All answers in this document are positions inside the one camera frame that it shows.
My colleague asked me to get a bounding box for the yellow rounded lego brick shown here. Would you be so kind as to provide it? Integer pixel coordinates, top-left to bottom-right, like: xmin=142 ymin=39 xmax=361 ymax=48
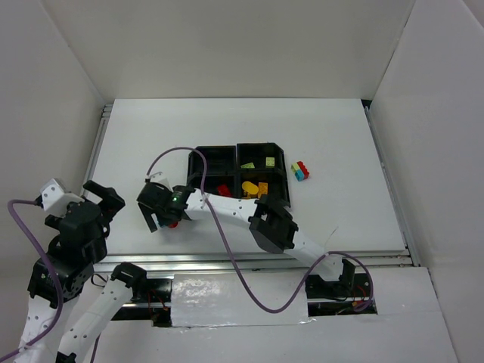
xmin=241 ymin=181 xmax=259 ymax=199

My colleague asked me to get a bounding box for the lime green lego plate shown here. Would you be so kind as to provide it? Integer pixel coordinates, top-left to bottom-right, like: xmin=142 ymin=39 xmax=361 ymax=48
xmin=265 ymin=157 xmax=275 ymax=168

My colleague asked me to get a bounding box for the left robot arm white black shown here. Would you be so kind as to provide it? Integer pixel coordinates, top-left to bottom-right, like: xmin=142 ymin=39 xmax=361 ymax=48
xmin=8 ymin=178 xmax=150 ymax=362

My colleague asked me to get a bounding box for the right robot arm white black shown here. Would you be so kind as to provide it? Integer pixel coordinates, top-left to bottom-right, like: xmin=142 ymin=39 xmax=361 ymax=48
xmin=137 ymin=181 xmax=355 ymax=291

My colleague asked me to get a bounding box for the black four compartment tray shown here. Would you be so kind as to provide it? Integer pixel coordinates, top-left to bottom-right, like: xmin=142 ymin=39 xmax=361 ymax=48
xmin=187 ymin=142 xmax=291 ymax=207

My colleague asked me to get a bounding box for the lime lego tile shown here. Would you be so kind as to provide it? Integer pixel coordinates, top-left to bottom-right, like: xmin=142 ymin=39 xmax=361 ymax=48
xmin=240 ymin=163 xmax=255 ymax=169

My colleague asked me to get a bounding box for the orange flat lego plate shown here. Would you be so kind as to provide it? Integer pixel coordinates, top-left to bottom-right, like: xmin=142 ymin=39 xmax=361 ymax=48
xmin=258 ymin=182 xmax=268 ymax=198

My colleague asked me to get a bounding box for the white foil covered board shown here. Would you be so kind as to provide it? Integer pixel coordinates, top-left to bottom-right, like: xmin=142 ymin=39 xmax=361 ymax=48
xmin=171 ymin=271 xmax=309 ymax=327

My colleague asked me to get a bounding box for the red teal green lego stack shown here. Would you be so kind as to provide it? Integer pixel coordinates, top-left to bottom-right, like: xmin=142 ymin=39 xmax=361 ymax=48
xmin=290 ymin=161 xmax=310 ymax=182

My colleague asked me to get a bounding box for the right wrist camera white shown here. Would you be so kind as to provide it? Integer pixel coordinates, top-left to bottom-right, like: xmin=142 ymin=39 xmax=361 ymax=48
xmin=145 ymin=172 xmax=171 ymax=189

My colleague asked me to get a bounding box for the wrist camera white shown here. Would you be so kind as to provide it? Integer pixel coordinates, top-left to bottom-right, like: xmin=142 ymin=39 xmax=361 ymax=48
xmin=145 ymin=172 xmax=171 ymax=189
xmin=40 ymin=178 xmax=84 ymax=217

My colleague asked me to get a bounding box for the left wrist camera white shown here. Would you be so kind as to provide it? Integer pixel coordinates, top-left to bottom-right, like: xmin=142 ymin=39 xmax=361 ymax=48
xmin=40 ymin=178 xmax=84 ymax=217

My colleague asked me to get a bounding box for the aluminium frame rail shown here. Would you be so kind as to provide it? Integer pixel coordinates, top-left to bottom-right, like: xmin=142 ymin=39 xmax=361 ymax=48
xmin=95 ymin=250 xmax=413 ymax=274

